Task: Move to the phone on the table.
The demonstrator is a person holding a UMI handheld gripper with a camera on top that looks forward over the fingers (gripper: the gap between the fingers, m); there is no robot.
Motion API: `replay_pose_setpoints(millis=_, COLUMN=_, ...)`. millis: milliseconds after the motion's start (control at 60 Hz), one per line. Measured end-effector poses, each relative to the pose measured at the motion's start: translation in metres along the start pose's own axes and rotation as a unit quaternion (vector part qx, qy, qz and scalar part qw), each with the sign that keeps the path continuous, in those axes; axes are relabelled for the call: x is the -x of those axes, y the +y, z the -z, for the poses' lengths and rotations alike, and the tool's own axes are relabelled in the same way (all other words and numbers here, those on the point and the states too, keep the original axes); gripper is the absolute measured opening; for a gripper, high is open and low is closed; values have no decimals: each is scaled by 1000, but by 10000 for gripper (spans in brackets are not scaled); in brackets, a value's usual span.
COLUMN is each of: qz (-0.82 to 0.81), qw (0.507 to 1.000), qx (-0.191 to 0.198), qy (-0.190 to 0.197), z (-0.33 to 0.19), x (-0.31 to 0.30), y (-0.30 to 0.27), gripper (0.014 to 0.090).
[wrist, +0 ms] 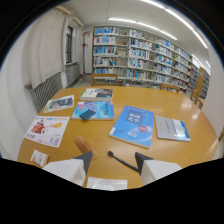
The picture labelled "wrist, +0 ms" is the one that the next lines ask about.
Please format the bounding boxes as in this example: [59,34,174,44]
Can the dark blue phone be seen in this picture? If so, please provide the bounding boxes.
[79,109,97,122]

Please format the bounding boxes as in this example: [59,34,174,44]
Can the brown wooden block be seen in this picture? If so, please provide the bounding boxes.
[73,135,98,160]

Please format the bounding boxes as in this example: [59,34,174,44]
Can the black pen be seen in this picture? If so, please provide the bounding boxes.
[107,150,140,173]

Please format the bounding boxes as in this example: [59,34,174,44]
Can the clear plastic bag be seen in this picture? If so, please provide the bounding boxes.
[85,176,129,192]

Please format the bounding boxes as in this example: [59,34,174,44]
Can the grey and blue booklet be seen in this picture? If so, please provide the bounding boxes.
[154,114,192,143]

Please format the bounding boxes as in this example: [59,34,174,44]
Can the white cartoon flyer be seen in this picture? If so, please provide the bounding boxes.
[24,115,71,149]

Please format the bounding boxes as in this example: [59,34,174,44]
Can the blue chemistry textbook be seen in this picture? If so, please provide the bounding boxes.
[108,105,155,149]

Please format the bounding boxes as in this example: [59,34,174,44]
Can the light blue patterned book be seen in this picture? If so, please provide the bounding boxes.
[71,101,115,122]

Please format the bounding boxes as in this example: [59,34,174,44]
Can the dark cover thin magazine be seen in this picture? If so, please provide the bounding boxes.
[43,94,76,114]

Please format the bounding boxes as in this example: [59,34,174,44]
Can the green and white thick book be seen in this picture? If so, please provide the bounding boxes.
[78,87,114,103]

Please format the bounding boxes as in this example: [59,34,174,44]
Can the wooden chair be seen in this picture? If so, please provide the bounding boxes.
[90,73,119,88]
[159,82,182,94]
[189,67,206,110]

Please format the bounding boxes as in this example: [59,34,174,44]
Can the long library bookshelf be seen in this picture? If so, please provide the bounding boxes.
[91,25,194,91]

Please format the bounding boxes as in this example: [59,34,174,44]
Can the white curtain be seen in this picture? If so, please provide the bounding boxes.
[24,7,70,90]

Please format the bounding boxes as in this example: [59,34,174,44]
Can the window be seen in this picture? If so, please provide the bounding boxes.
[65,25,74,65]

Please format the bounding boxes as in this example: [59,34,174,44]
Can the ceiling light strip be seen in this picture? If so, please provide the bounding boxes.
[139,0,209,50]
[107,17,178,42]

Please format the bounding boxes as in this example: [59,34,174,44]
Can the wall radiator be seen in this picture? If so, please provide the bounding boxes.
[30,71,64,114]

